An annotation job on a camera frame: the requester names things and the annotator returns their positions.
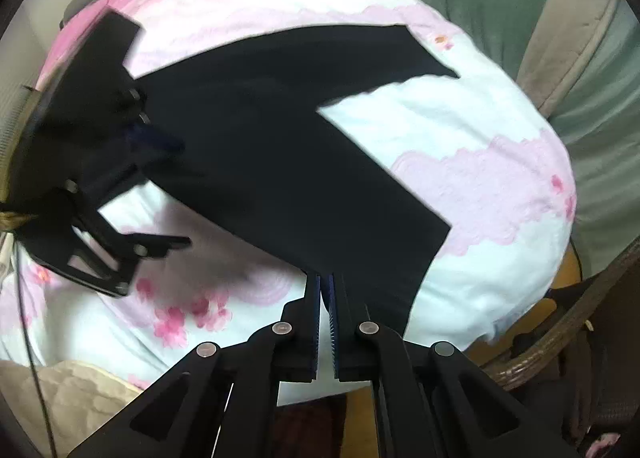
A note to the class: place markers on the pink floral blanket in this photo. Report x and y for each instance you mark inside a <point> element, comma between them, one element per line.
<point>450,148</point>

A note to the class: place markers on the beige curtain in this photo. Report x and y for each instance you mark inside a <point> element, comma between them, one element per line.
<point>575,38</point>

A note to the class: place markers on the beige cloth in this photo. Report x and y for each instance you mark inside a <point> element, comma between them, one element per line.
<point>75,398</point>

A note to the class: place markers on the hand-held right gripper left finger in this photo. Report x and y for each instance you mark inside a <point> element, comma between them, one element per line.
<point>315,323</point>

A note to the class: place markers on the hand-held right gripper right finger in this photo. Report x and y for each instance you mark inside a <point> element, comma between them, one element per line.
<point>334,338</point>

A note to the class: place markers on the brown wicker chair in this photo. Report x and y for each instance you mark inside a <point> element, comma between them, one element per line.
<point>540,355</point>

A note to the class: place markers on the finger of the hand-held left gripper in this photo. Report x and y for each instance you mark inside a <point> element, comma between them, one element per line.
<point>150,135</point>
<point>150,244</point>

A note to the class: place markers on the black pants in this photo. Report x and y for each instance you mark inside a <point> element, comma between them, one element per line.
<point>250,138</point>

